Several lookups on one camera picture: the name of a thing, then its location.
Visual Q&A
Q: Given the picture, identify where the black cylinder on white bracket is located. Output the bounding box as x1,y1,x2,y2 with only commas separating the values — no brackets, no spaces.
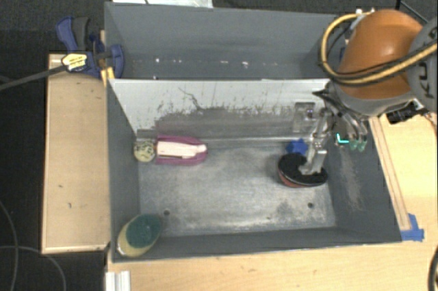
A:
386,100,426,125

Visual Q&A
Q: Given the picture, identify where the pale wood flat board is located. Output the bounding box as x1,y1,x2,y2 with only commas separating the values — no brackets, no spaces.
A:
40,53,112,255

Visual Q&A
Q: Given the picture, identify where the small blue block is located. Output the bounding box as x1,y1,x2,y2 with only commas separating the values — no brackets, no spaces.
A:
285,138,309,155

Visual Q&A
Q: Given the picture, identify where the green and yellow sponge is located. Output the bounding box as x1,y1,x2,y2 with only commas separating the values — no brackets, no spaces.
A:
116,212,163,258

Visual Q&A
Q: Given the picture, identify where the grey metal bin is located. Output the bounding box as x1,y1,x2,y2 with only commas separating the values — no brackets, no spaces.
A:
103,1,403,263

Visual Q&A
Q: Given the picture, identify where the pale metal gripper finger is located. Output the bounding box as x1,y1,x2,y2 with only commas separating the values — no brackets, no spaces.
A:
293,101,317,134
298,140,329,178

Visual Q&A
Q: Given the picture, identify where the pale patterned ball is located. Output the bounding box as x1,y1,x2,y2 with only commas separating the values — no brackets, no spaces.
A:
133,140,157,163

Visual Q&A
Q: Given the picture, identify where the black and red disc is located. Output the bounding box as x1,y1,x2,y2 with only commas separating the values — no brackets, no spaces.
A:
277,153,329,188

